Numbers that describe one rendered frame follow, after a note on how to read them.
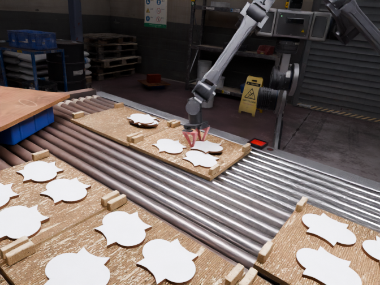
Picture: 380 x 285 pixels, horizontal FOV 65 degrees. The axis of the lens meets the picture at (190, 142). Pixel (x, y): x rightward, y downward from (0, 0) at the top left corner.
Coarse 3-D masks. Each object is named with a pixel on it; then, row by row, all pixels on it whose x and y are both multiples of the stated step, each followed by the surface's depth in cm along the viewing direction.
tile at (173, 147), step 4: (160, 140) 130; (164, 140) 130; (168, 140) 131; (172, 140) 131; (152, 144) 126; (156, 144) 126; (160, 144) 126; (164, 144) 126; (168, 144) 127; (172, 144) 127; (176, 144) 128; (180, 144) 128; (160, 148) 123; (164, 148) 123; (168, 148) 123; (172, 148) 124; (176, 148) 124; (180, 148) 124; (184, 148) 126; (160, 152) 120; (164, 152) 121; (168, 152) 120; (172, 152) 120; (176, 152) 120; (180, 152) 121
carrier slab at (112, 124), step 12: (120, 108) 170; (72, 120) 147; (84, 120) 147; (96, 120) 148; (108, 120) 150; (120, 120) 151; (96, 132) 138; (108, 132) 136; (120, 132) 137; (132, 132) 138; (144, 132) 139; (156, 132) 141
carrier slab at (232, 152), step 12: (168, 132) 141; (180, 132) 143; (132, 144) 126; (144, 144) 127; (228, 144) 134; (156, 156) 119; (168, 156) 118; (180, 156) 119; (216, 156) 122; (228, 156) 123; (240, 156) 124; (180, 168) 113; (192, 168) 111; (204, 168) 112
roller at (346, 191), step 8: (88, 96) 192; (104, 104) 181; (256, 160) 127; (264, 160) 126; (280, 168) 121; (288, 168) 121; (304, 176) 116; (312, 176) 116; (320, 184) 113; (328, 184) 112; (336, 184) 112; (344, 192) 108; (352, 192) 107; (368, 200) 104; (376, 200) 104
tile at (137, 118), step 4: (132, 116) 148; (136, 116) 148; (140, 116) 149; (144, 116) 149; (148, 116) 150; (132, 120) 144; (136, 120) 143; (140, 120) 144; (144, 120) 144; (148, 120) 145; (152, 120) 145
